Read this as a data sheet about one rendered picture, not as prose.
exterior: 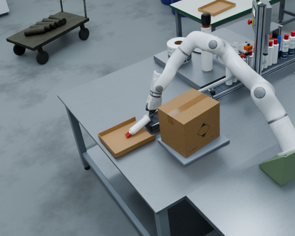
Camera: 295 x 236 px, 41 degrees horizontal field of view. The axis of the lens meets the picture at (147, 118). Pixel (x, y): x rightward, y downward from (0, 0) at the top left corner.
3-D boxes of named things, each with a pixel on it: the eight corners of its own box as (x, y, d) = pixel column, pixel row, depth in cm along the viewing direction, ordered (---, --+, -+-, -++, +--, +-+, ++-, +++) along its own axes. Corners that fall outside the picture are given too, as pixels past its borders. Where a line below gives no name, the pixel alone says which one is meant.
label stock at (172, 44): (189, 51, 342) (189, 35, 334) (193, 62, 327) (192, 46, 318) (167, 54, 343) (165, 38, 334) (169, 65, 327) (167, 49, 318)
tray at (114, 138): (136, 120, 280) (135, 116, 278) (155, 139, 262) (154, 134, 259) (98, 137, 269) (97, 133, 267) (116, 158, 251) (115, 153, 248)
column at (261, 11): (255, 88, 295) (261, 3, 254) (260, 91, 292) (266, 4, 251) (251, 90, 293) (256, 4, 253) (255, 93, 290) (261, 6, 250)
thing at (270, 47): (269, 62, 313) (271, 39, 300) (273, 65, 309) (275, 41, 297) (263, 64, 312) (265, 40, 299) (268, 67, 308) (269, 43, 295)
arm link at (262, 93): (288, 114, 228) (269, 78, 231) (284, 116, 211) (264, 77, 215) (269, 123, 233) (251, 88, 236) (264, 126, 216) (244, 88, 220)
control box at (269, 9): (265, 23, 278) (267, -3, 266) (269, 34, 264) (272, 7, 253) (250, 25, 279) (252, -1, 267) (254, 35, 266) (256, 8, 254)
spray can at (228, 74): (229, 81, 298) (229, 57, 285) (233, 84, 294) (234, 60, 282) (224, 84, 296) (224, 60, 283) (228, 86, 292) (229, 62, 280)
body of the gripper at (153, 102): (152, 96, 254) (149, 111, 259) (165, 95, 260) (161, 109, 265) (146, 91, 260) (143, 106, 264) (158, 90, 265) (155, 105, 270)
